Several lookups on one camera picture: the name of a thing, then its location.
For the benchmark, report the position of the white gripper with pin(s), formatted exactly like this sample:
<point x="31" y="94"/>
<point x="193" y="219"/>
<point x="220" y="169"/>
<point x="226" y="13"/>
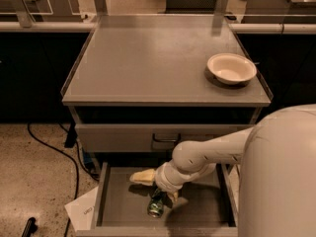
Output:
<point x="162" y="179"/>

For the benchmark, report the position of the green soda can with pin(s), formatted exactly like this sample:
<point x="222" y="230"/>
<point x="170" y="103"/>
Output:
<point x="155" y="207"/>

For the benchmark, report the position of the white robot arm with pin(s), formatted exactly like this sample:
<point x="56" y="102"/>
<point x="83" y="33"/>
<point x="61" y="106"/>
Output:
<point x="277" y="156"/>

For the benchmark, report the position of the open grey middle drawer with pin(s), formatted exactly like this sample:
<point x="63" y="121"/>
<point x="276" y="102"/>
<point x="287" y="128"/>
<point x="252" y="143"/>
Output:
<point x="205" y="208"/>

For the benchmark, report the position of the grey top drawer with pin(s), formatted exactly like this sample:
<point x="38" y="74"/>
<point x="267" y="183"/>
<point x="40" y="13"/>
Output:
<point x="111" y="138"/>

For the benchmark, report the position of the grey drawer cabinet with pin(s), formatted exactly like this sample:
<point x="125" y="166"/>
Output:
<point x="147" y="69"/>

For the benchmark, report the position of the white paper sheet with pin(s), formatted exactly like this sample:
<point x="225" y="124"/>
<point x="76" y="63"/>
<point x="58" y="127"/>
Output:
<point x="80" y="211"/>

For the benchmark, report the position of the white bowl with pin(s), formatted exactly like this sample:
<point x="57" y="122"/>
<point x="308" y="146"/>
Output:
<point x="231" y="69"/>

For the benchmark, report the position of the black object on floor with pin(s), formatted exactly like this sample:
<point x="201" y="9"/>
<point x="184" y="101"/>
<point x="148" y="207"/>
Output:
<point x="30" y="227"/>

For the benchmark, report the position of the grey background desk right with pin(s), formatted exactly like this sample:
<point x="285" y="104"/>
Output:
<point x="280" y="12"/>

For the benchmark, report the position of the grey background desk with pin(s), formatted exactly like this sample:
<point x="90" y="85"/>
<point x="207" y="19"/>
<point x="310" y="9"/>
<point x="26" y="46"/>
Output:
<point x="280" y="12"/>
<point x="40" y="10"/>

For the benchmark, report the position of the grey background desk left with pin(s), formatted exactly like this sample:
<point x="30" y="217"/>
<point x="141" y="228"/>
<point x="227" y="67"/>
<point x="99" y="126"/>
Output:
<point x="40" y="10"/>

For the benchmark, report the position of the black drawer handle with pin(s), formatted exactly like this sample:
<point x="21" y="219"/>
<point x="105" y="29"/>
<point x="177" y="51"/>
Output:
<point x="166" y="138"/>

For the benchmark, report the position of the white horizontal rail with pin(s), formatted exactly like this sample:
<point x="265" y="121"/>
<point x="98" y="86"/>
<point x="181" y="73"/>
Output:
<point x="61" y="27"/>

